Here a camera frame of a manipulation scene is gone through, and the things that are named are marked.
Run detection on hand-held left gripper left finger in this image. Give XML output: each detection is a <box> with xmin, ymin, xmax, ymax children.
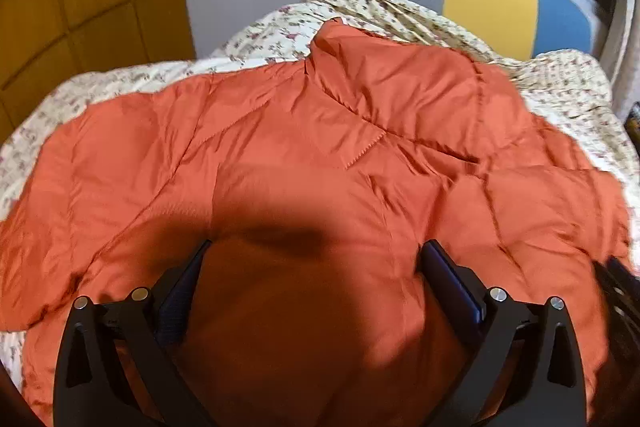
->
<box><xmin>54</xmin><ymin>239</ymin><xmax>217</xmax><ymax>427</ymax></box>

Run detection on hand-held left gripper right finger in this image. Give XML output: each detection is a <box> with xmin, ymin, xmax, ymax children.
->
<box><xmin>419</xmin><ymin>239</ymin><xmax>587</xmax><ymax>427</ymax></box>

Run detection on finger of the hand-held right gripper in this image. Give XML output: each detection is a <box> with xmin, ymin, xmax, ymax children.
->
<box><xmin>595</xmin><ymin>256</ymin><xmax>640</xmax><ymax>333</ymax></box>

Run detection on orange down jacket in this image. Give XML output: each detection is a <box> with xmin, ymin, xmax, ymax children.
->
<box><xmin>0</xmin><ymin>18</ymin><xmax>638</xmax><ymax>427</ymax></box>

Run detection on floral bed quilt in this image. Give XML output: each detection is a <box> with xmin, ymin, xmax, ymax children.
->
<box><xmin>0</xmin><ymin>0</ymin><xmax>640</xmax><ymax>408</ymax></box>

